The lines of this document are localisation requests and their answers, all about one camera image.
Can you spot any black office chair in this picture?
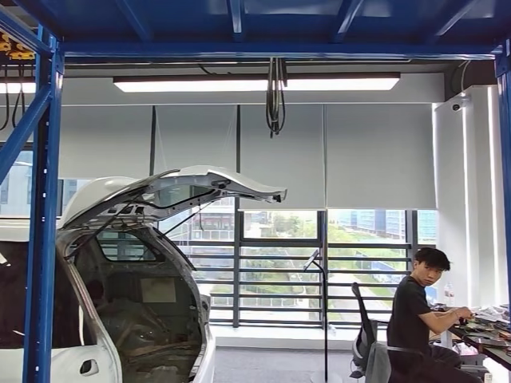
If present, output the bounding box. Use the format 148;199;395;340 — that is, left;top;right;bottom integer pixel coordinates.
350;281;381;380

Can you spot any person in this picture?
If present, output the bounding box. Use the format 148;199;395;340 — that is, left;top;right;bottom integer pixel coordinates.
385;247;485;383

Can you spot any white open car tailgate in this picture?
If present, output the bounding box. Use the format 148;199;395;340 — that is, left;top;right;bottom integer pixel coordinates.
58;164;288;229

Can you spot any black floor stand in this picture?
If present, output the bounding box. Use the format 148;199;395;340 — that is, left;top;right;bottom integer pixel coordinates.
303;249;333;383

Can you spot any white security camera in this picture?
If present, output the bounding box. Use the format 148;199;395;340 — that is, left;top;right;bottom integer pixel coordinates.
450;95;472;113

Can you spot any long ceiling light bar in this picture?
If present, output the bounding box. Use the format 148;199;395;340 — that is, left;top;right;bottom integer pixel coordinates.
112;73;402;95
0;81;37;97

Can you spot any dark desk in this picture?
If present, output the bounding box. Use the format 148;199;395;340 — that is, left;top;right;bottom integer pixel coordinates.
429;303;511;372

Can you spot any white car body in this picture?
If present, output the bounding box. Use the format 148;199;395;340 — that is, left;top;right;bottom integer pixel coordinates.
0;176;217;383

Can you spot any dark window frame with rails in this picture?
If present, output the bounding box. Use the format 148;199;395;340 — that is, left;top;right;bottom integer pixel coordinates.
149;105;438;330

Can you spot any white roller blind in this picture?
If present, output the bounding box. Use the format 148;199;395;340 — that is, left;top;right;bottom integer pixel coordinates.
239;103;328;211
0;105;36;144
325;103;438;211
58;103;155;181
153;104;239;178

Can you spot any blue steel shelf rack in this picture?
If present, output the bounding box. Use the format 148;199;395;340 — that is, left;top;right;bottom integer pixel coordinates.
0;0;511;383

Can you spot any pile of parts and papers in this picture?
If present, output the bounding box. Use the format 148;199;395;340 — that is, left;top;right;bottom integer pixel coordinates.
435;302;511;347

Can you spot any grey draped garment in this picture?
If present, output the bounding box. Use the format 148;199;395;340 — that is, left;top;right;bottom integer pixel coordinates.
364;341;393;383

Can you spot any black hanging cable loop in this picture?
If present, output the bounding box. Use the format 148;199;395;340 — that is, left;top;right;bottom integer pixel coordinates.
264;57;289;140
0;63;27;131

